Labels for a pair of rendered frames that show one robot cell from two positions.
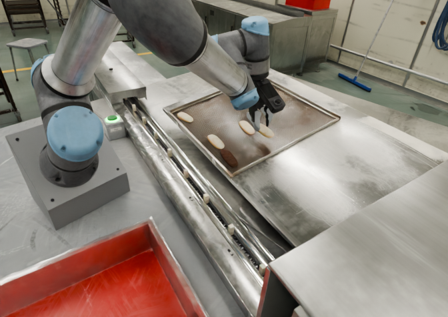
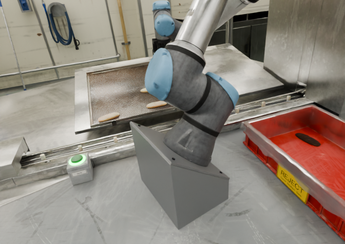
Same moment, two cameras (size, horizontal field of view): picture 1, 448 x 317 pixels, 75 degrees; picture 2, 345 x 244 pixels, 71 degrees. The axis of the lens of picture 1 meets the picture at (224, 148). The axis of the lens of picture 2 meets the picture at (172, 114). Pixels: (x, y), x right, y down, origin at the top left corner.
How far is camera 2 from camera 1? 1.11 m
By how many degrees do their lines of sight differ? 59
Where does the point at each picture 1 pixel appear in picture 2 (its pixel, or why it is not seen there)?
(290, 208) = not seen: hidden behind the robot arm
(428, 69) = (65, 60)
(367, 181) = (218, 66)
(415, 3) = (23, 23)
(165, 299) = (282, 138)
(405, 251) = not seen: outside the picture
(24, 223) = (216, 227)
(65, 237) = (236, 191)
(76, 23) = not seen: outside the picture
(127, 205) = not seen: hidden behind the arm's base
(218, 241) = (247, 113)
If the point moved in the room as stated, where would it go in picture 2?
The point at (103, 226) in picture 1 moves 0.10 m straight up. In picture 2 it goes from (224, 169) to (225, 146)
